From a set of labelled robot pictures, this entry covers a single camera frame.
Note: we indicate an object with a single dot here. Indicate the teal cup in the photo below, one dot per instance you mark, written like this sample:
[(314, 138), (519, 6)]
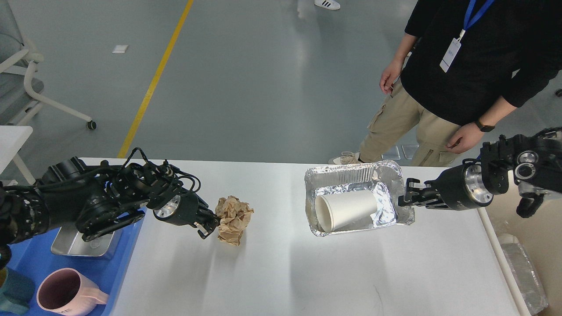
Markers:
[(16, 291)]

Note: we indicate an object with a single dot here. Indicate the clear plastic container in bin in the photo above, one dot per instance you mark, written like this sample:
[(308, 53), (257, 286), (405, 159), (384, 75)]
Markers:
[(516, 260)]

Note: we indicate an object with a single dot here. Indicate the pink mug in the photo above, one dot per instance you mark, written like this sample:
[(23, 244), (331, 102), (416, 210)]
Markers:
[(69, 293)]

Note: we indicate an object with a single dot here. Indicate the white grey office chair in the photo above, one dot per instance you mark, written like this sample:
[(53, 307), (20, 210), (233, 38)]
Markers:
[(21, 92)]

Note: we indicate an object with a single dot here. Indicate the beige waste bin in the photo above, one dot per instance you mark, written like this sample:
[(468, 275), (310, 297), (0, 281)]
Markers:
[(541, 236)]

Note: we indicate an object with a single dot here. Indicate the blue plastic tray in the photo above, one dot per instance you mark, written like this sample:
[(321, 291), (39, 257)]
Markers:
[(34, 259)]

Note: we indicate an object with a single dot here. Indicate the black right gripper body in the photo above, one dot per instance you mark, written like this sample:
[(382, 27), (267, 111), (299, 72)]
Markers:
[(462, 187)]

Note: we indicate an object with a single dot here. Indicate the white paper cup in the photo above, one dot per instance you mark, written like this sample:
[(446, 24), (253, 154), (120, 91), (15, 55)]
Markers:
[(335, 211)]

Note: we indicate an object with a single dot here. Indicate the left clear floor plate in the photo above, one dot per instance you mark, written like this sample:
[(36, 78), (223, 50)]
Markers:
[(392, 154)]

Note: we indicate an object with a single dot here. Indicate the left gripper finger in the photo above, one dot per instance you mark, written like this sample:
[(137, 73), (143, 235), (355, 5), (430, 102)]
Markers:
[(207, 215), (206, 228)]

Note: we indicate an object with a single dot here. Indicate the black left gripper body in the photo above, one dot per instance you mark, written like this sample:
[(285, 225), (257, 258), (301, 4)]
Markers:
[(181, 210)]

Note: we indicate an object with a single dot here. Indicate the white side table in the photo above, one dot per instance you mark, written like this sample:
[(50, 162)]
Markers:
[(12, 139)]

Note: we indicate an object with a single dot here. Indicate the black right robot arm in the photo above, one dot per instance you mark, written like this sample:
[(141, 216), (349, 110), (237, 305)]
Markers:
[(535, 162)]

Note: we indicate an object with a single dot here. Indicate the right clear floor plate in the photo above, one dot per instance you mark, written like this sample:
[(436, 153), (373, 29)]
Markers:
[(409, 150)]

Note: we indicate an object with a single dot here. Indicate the clear floor plate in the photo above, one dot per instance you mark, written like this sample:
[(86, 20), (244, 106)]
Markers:
[(392, 154), (409, 150)]

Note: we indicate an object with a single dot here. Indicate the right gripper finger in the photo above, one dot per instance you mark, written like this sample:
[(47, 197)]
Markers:
[(414, 185), (427, 199)]

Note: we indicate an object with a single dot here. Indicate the stainless steel square container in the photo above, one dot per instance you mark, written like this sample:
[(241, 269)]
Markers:
[(69, 242)]

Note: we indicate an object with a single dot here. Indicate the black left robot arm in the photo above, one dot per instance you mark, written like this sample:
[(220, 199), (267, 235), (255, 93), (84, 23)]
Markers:
[(100, 199)]

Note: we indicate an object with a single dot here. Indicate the person in black shirt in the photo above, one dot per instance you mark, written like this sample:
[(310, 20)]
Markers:
[(464, 61)]

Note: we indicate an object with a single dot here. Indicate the person right hand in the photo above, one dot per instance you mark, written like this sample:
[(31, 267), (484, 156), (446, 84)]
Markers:
[(390, 74)]

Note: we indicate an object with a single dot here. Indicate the brown paper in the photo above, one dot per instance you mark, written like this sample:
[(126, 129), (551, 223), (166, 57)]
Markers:
[(234, 216)]

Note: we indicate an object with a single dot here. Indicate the person left hand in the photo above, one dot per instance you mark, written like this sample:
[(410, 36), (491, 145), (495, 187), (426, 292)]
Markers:
[(465, 138)]

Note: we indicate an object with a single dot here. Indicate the aluminium foil tray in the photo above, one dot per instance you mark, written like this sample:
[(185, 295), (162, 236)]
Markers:
[(383, 178)]

